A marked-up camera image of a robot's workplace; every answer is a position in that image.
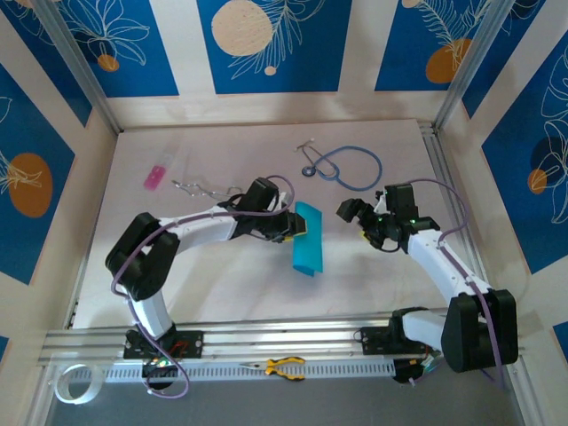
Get white slotted cable duct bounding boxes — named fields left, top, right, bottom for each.
left=104, top=359, right=396, bottom=382

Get clear tape roll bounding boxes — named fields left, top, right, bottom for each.
left=54, top=363, right=103, bottom=406

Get aluminium frame post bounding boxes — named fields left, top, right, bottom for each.
left=33, top=0, right=122, bottom=134
left=433, top=0, right=523, bottom=130

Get blue stethoscope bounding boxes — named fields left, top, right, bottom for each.
left=295, top=137, right=383, bottom=193

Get pink spray bottle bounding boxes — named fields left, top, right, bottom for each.
left=144, top=150, right=177, bottom=192

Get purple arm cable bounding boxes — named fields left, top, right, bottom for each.
left=108, top=174, right=296, bottom=400
left=394, top=177, right=507, bottom=391

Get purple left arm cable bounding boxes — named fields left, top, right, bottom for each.
left=108, top=174, right=296, bottom=400

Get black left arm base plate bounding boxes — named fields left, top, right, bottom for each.
left=122, top=328, right=205, bottom=359

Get aluminium side rail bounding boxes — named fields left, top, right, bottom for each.
left=420, top=123, right=489, bottom=289

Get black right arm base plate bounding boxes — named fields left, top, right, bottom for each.
left=361, top=326, right=440, bottom=356

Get yellow black pliers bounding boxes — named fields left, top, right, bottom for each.
left=239, top=356, right=307, bottom=382

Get metal forceps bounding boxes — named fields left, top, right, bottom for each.
left=171, top=178, right=245, bottom=201

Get teal cloth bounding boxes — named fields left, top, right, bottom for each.
left=291, top=201, right=326, bottom=279

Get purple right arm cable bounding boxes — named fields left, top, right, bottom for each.
left=394, top=177, right=507, bottom=391

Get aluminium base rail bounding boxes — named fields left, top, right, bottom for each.
left=37, top=308, right=527, bottom=369

